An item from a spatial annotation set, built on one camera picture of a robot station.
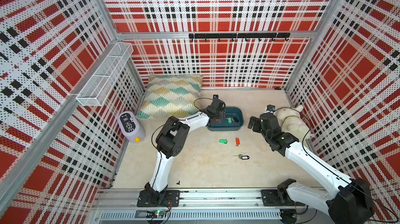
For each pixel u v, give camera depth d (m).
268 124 0.61
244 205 0.73
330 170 0.44
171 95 0.96
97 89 0.70
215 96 0.90
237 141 0.93
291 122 0.88
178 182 0.79
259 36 0.89
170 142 0.55
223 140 0.93
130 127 0.88
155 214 0.69
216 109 0.79
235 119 1.03
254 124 0.74
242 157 0.88
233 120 1.03
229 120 1.02
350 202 0.38
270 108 0.70
